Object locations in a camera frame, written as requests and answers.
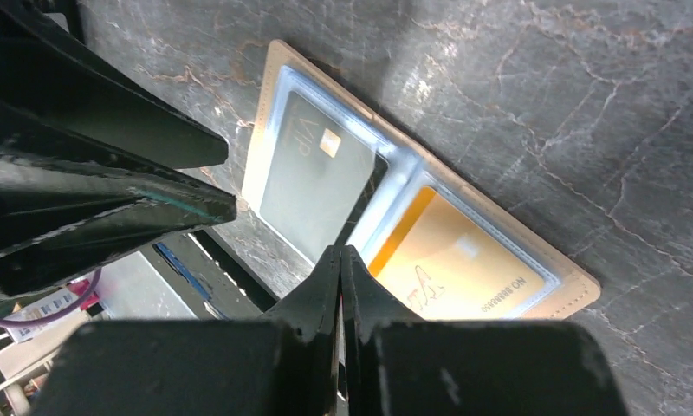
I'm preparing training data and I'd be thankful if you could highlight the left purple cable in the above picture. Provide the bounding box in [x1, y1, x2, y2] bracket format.
[0, 268, 102, 329]

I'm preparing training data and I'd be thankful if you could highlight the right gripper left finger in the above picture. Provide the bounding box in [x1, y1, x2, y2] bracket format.
[32, 246, 340, 415]

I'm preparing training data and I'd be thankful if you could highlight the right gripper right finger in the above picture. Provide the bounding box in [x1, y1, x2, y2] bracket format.
[340, 246, 628, 415]

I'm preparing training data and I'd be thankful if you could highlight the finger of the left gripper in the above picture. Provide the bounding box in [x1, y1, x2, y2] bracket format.
[0, 147, 236, 299]
[0, 1, 229, 169]

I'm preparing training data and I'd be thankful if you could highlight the black credit card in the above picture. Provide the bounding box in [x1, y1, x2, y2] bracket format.
[260, 92, 388, 263]

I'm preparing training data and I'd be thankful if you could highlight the orange credit card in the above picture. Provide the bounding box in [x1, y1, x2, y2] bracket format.
[368, 186, 545, 320]

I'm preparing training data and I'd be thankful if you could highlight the beige leather card holder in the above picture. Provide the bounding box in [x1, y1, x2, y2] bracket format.
[242, 40, 601, 320]

